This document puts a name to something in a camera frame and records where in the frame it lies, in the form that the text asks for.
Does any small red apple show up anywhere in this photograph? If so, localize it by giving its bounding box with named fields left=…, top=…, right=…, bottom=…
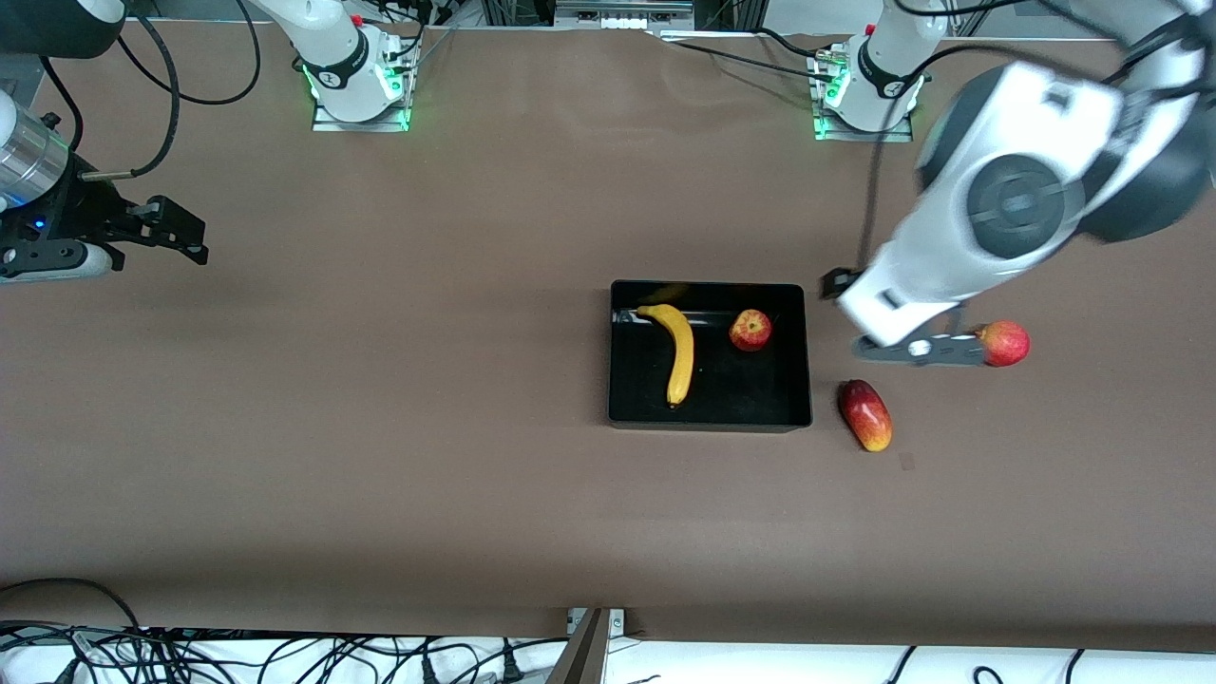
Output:
left=728, top=309, right=773, bottom=353

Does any black rectangular plastic box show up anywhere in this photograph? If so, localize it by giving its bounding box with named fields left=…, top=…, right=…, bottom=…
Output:
left=607, top=278, right=814, bottom=434

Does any yellow banana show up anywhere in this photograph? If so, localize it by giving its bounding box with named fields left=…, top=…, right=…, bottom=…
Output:
left=635, top=303, right=695, bottom=409

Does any red apple right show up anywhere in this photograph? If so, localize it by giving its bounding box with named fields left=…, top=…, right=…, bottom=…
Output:
left=975, top=320, right=1032, bottom=368

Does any red yellow mango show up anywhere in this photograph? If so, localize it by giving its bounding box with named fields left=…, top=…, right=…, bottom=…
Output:
left=837, top=379, right=894, bottom=453

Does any brown table cover sheet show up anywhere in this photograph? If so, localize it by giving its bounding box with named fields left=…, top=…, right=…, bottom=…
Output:
left=0, top=19, right=1216, bottom=653

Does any white power strip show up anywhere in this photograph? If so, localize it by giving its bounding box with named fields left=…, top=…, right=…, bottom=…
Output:
left=556, top=0, right=694, bottom=31

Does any black cable with metal plug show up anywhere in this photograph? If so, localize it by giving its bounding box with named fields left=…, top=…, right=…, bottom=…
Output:
left=79, top=0, right=183, bottom=183

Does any thin black looping cable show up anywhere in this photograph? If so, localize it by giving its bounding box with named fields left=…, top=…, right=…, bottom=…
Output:
left=117, top=0, right=263, bottom=106

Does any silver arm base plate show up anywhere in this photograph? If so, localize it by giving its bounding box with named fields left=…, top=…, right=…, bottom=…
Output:
left=813, top=52, right=915, bottom=143
left=312, top=38, right=411, bottom=132

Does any grey metal post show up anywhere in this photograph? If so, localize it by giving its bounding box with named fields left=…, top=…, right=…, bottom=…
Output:
left=543, top=610, right=609, bottom=684

